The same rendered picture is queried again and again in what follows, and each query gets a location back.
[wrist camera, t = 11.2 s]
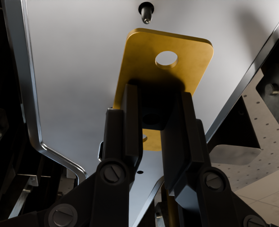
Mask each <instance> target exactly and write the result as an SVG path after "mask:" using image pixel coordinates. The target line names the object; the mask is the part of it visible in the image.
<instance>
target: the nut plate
mask: <svg viewBox="0 0 279 227"><path fill-rule="evenodd" d="M164 51H171V52H174V53H175V54H176V55H177V59H176V61H175V62H174V63H172V64H169V65H161V64H159V63H158V62H157V61H156V60H155V59H156V57H157V56H158V54H160V53H161V52H164ZM213 54H214V49H213V46H212V43H211V42H210V41H209V40H207V39H204V38H199V37H193V36H186V35H181V34H175V33H170V32H163V31H157V30H152V29H146V28H136V29H133V30H132V31H130V32H129V33H128V35H127V37H126V42H125V47H124V52H123V57H122V61H121V67H120V72H119V77H118V82H117V88H116V93H115V97H114V102H113V107H112V108H113V109H120V107H121V103H122V98H123V94H124V89H125V86H126V84H132V85H137V88H140V89H141V101H142V129H143V134H144V135H146V137H145V138H144V139H143V150H149V151H161V150H162V146H161V135H160V131H162V130H164V128H165V126H166V124H167V122H168V120H169V117H170V115H171V113H172V108H171V100H172V98H173V96H174V94H175V93H176V94H178V92H179V91H184V92H190V93H191V95H192V96H193V94H194V92H195V90H196V88H197V87H198V85H199V83H200V81H201V79H202V77H203V75H204V73H205V71H206V69H207V67H208V65H209V63H210V61H211V59H212V57H213Z"/></svg>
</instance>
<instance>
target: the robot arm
mask: <svg viewBox="0 0 279 227"><path fill-rule="evenodd" d="M171 108H172V113H171V115H170V117H169V120H168V122H167V124H166V126H165V128H164V130H162V131H160V135H161V146H162V162H163V173H164V185H165V189H166V190H168V194H169V195H171V196H175V201H176V202H177V203H178V212H179V220H180V227H278V226H276V225H274V224H272V223H271V224H267V223H266V222H265V220H264V219H263V218H262V217H261V216H260V215H259V214H258V213H256V212H255V211H254V210H253V209H252V208H251V207H250V206H248V205H247V204H246V203H245V202H244V201H243V200H241V199H240V198H239V197H238V196H237V195H236V194H235V193H234V192H233V191H232V190H231V187H230V182H229V180H228V178H227V176H226V175H225V173H224V172H222V171H221V170H220V169H218V168H216V167H212V165H211V161H210V156H209V152H208V147H207V142H206V137H205V133H204V128H203V123H202V121H201V119H197V118H196V116H195V111H194V105H193V100H192V95H191V93H190V92H184V91H179V92H178V94H176V93H175V94H174V96H173V98H172V100H171ZM142 157H143V129H142V101H141V89H140V88H137V85H132V84H126V86H125V89H124V94H123V98H122V102H121V107H120V109H111V108H108V109H107V114H106V120H105V128H104V138H103V154H102V161H101V162H100V163H99V165H98V166H97V169H96V172H95V173H93V174H92V175H91V176H89V177H88V178H87V179H85V180H84V181H83V182H81V183H80V184H79V185H77V186H76V187H75V188H73V189H72V190H71V191H69V192H68V193H67V194H66V195H64V196H63V197H62V198H60V199H59V200H57V201H56V202H55V203H53V204H52V205H51V206H50V207H49V208H48V209H44V210H41V211H38V212H37V211H33V212H29V213H26V214H23V215H19V216H16V217H13V218H9V219H6V220H3V221H0V227H129V192H130V190H131V188H132V186H133V183H134V181H135V175H136V172H137V170H138V167H139V165H140V162H141V160H142Z"/></svg>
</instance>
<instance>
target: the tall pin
mask: <svg viewBox="0 0 279 227"><path fill-rule="evenodd" d="M141 18H142V21H143V23H144V24H149V23H151V20H152V9H151V3H150V2H143V3H141Z"/></svg>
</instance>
